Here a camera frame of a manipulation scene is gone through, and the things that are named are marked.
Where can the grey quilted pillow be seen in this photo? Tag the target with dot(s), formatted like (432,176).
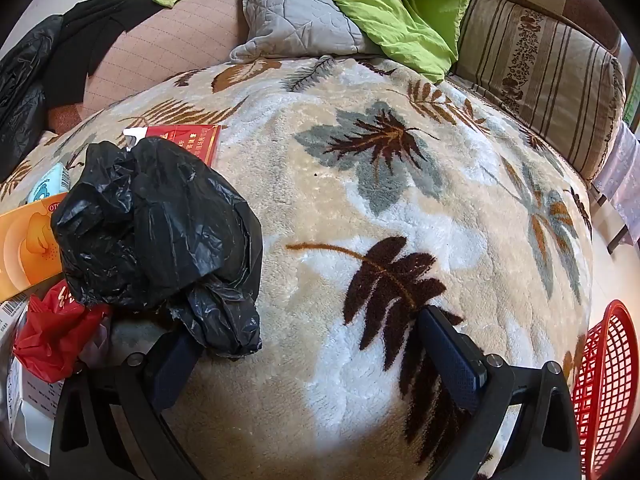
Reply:
(295,15)

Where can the red plastic bag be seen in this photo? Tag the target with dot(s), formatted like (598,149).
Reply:
(50,335)

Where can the red plastic basket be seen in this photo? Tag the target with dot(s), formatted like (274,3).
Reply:
(605,390)

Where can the black puffer jacket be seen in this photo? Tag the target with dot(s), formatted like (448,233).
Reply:
(25,85)

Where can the pale lace cloth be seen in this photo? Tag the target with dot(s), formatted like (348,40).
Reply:
(620,170)

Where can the green quilt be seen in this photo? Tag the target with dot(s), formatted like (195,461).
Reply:
(390,20)

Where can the orange white plastic packet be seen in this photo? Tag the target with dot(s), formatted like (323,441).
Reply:
(35,410)

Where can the pink sofa cushion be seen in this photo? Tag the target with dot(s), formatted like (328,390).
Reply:
(165,55)

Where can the orange cardboard box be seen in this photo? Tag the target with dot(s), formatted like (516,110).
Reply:
(25,250)

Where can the leaf print fleece blanket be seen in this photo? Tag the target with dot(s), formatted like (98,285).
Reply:
(350,210)

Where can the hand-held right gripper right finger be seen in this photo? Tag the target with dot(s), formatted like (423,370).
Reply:
(452,360)

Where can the brown sofa backrest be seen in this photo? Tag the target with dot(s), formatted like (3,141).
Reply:
(575,5)

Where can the black plastic bag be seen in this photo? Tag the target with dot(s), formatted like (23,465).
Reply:
(150,230)

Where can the blue cartoon tissue pack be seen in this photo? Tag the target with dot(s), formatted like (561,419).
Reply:
(47,182)

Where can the red cigarette box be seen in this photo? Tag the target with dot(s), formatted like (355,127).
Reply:
(195,142)

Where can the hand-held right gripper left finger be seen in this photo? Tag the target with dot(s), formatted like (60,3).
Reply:
(172,371)

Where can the black cloth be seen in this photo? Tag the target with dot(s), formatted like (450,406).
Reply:
(90,35)

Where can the striped patterned pillow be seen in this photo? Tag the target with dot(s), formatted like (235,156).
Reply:
(540,70)

